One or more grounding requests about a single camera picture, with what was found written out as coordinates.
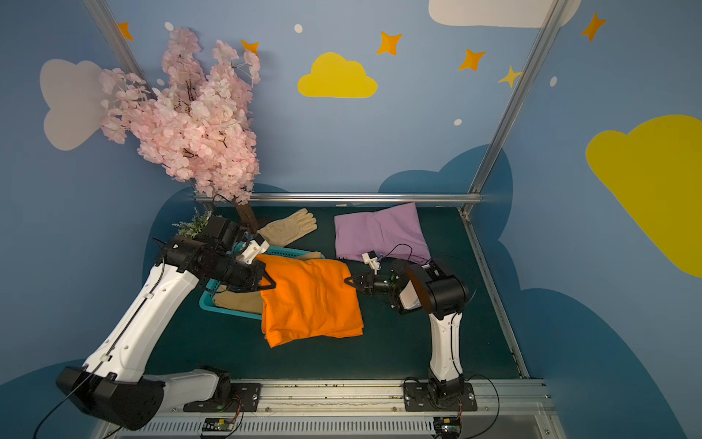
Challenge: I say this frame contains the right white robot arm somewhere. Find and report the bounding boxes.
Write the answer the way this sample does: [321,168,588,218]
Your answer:
[344,260,470,405]

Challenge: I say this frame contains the aluminium front rail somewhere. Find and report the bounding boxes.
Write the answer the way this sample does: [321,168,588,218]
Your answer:
[92,378,566,438]

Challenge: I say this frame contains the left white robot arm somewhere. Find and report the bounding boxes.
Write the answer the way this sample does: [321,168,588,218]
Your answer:
[56,236,364,430]

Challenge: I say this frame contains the aluminium rail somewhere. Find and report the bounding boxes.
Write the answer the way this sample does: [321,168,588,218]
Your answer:
[92,378,566,438]
[194,191,483,204]

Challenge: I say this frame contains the left green circuit board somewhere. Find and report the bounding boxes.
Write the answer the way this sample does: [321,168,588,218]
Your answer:
[200,417,238,435]

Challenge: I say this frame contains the purple folded pants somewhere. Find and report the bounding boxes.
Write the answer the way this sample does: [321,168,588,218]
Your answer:
[335,203,431,263]

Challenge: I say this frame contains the aluminium frame post left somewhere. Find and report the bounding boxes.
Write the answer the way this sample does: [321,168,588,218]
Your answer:
[82,0,146,80]

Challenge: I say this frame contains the beige pants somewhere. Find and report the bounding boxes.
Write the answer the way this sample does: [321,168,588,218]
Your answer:
[211,247,325,320]

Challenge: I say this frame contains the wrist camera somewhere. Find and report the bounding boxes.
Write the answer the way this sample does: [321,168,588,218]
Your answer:
[391,259,412,276]
[199,216,246,252]

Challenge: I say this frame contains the small potted green plant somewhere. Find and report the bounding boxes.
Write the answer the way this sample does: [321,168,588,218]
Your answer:
[172,208,212,239]

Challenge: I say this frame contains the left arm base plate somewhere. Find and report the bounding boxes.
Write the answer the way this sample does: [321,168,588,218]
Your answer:
[183,382,261,413]

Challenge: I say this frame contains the pink blossom artificial tree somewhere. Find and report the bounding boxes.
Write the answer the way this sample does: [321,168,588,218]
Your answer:
[99,27,261,208]

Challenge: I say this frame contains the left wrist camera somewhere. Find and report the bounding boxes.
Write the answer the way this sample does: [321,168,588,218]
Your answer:
[199,216,246,252]

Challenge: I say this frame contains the aluminium back rail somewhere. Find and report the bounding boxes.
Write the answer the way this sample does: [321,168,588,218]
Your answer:
[194,191,483,204]

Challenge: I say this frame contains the aluminium frame post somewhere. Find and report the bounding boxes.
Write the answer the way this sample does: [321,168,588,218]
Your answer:
[82,0,146,80]
[461,0,581,221]

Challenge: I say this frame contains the green circuit board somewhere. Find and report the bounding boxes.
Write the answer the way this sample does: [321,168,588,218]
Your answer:
[200,417,238,435]
[433,417,462,439]

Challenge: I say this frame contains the orange pants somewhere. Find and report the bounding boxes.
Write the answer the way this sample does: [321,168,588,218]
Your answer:
[258,254,364,348]

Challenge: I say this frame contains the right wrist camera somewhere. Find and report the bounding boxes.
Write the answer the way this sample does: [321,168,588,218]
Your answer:
[391,259,412,276]

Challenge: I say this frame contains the teal plastic basket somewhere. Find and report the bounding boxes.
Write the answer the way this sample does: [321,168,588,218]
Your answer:
[199,247,324,321]

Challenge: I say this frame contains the aluminium frame post right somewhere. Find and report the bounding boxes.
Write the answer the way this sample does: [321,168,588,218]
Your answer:
[461,0,581,221]

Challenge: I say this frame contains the beige work glove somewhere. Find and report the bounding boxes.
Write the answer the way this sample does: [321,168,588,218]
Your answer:
[259,209,317,247]

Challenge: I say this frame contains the right green circuit board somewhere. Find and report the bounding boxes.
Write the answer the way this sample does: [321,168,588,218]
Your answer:
[433,417,462,439]

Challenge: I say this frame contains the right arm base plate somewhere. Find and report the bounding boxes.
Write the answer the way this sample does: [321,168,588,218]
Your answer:
[401,380,478,413]

